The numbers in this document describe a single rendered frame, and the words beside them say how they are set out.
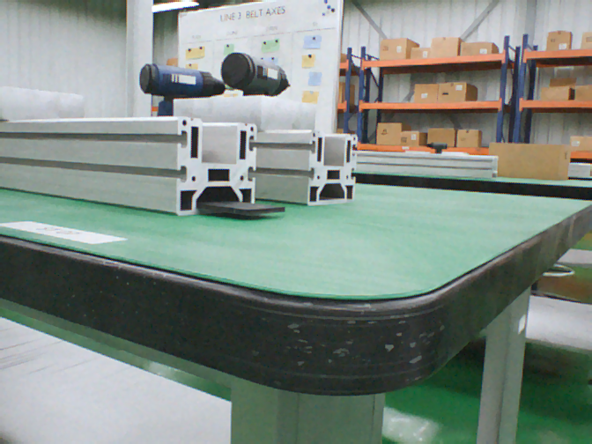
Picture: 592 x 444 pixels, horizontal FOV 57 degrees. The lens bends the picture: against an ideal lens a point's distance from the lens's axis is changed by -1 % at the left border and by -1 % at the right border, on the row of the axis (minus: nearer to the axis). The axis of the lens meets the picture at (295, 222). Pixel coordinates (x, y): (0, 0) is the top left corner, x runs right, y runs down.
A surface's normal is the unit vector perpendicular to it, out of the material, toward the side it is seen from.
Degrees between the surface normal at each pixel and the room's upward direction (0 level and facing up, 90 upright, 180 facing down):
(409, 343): 90
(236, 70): 90
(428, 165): 90
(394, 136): 90
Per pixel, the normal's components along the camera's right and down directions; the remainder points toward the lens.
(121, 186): -0.61, 0.07
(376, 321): 0.25, 0.13
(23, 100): 0.79, 0.11
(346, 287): 0.04, -0.99
